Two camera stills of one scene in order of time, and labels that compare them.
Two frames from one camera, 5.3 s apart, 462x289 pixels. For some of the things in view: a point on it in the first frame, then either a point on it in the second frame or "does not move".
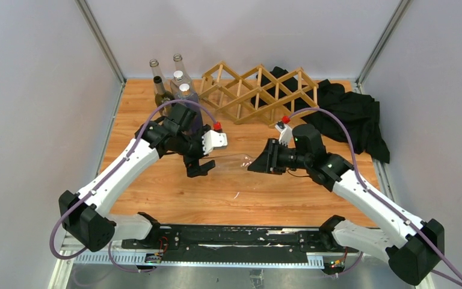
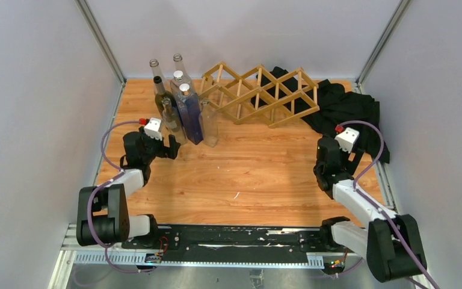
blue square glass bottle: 185,94 does not move
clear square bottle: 236,162 to 209,123
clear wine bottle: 178,66 does not move
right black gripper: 267,161 to 349,165
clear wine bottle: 154,64 does not move
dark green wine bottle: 162,96 does not move
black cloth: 335,112 does not move
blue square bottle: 178,80 does not move
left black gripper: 192,164 to 170,152
